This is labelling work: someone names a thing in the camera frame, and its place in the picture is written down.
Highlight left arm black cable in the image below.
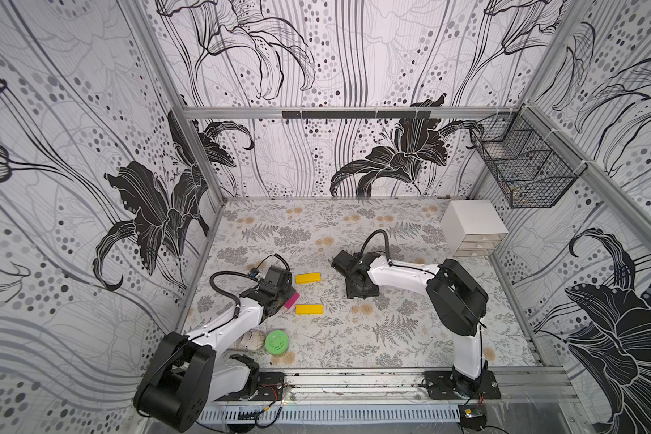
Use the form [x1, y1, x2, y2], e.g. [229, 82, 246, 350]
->
[208, 252, 292, 316]

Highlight black wire basket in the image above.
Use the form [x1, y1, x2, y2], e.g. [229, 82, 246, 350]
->
[469, 110, 587, 209]

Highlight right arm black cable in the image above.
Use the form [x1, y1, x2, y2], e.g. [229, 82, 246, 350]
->
[359, 229, 392, 260]

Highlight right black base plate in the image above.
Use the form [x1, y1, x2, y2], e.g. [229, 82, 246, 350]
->
[421, 370, 502, 401]

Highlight green round lid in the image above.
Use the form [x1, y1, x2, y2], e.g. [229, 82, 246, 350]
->
[264, 330, 289, 356]

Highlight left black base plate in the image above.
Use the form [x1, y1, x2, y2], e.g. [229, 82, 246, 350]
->
[218, 372, 286, 403]

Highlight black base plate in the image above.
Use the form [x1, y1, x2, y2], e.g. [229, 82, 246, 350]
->
[218, 372, 286, 403]
[421, 370, 502, 401]

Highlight white drawer box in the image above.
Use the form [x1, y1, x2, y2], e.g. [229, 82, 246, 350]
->
[441, 200, 508, 257]

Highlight black wall bar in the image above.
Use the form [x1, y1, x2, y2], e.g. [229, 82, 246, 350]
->
[281, 110, 431, 119]

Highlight small electronics board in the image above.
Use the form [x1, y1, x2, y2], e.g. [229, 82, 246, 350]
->
[459, 406, 488, 431]

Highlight yellow block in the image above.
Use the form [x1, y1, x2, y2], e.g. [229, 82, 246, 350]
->
[294, 272, 322, 285]
[294, 304, 324, 316]

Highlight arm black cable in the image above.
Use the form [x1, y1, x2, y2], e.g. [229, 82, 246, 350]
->
[359, 229, 392, 260]
[208, 252, 292, 316]

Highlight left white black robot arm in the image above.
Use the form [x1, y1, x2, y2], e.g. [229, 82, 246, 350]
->
[133, 265, 296, 433]

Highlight magenta block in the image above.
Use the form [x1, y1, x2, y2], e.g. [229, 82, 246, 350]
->
[284, 292, 300, 309]

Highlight white slotted cable duct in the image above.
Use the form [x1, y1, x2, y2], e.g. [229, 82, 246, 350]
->
[198, 404, 460, 426]

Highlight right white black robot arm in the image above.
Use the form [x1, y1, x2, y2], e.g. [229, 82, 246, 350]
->
[331, 251, 488, 386]

